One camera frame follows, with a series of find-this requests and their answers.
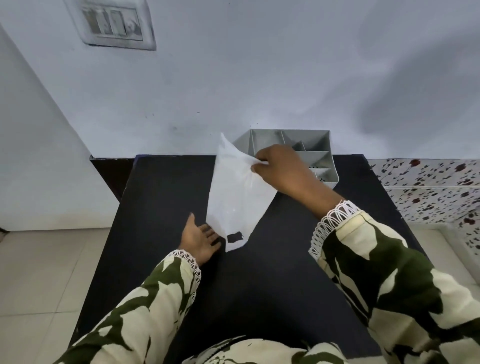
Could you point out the person's left hand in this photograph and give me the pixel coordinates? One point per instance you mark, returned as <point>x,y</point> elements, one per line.
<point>197,242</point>

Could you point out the person's right hand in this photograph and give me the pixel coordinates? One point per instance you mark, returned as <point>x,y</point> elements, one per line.
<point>288,171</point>

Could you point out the person's left thumb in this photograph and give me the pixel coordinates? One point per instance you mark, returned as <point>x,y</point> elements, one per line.
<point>192,220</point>

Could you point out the person's right fingers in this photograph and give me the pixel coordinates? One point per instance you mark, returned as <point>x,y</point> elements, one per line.
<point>259,165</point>

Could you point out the white plastic bag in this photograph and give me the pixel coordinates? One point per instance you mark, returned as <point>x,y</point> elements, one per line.
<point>236,195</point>

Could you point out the person's left forearm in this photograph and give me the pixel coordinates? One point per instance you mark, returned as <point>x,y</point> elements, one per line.
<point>142,303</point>

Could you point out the person's right forearm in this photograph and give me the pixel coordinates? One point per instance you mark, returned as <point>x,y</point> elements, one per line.
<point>393,285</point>

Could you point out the grey plastic compartment organizer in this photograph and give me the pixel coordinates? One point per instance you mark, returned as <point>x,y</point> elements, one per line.
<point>300,153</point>

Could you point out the black table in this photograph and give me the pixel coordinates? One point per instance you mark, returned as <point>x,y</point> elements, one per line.
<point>247,255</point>

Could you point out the person's patterned green cream clothing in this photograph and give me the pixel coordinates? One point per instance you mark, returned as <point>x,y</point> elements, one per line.
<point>270,352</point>

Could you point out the white wall switch plate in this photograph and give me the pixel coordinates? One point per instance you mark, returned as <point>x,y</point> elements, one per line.
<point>110,23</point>

